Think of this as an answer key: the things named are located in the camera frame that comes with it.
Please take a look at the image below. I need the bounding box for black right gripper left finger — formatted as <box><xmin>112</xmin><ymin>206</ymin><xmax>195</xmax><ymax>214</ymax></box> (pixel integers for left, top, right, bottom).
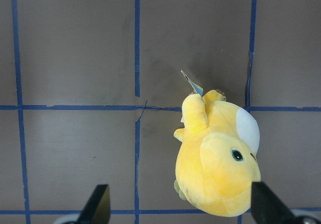
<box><xmin>76</xmin><ymin>184</ymin><xmax>110</xmax><ymax>224</ymax></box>

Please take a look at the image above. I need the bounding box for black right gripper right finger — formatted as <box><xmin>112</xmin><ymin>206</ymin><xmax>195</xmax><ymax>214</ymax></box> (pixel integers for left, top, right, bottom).
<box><xmin>251</xmin><ymin>181</ymin><xmax>321</xmax><ymax>224</ymax></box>

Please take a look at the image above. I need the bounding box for yellow plush dinosaur toy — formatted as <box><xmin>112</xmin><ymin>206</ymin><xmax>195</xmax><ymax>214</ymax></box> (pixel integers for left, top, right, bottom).
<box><xmin>174</xmin><ymin>83</ymin><xmax>261</xmax><ymax>217</ymax></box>

